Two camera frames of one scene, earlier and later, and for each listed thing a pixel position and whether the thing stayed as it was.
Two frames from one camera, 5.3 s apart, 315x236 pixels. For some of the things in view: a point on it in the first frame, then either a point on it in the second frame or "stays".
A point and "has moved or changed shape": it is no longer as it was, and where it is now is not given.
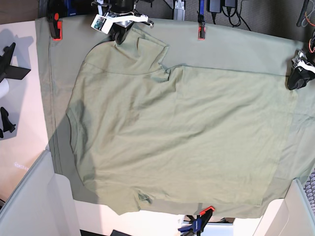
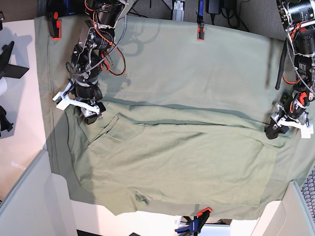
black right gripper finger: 120,35 -> 90,119
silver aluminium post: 179,13 stays
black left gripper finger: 299,77 -> 272,131
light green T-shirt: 149,137 has moved or changed shape
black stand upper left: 7,71 stays
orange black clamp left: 55,26 stays
